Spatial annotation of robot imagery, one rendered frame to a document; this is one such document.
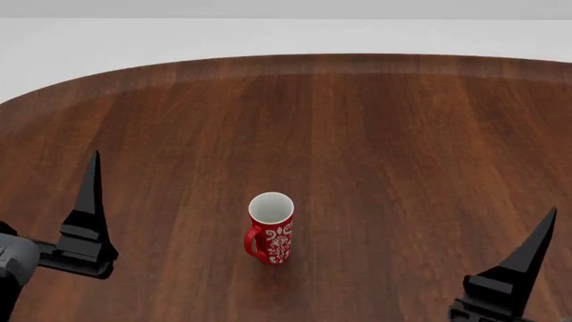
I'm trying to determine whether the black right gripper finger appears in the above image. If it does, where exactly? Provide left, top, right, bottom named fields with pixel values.
left=462, top=207, right=559, bottom=317

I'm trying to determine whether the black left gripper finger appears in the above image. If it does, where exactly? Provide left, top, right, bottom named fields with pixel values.
left=57, top=150, right=120, bottom=266

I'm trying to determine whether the red mug with white pattern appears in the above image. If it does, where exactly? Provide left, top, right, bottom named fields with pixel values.
left=243, top=191, right=296, bottom=266

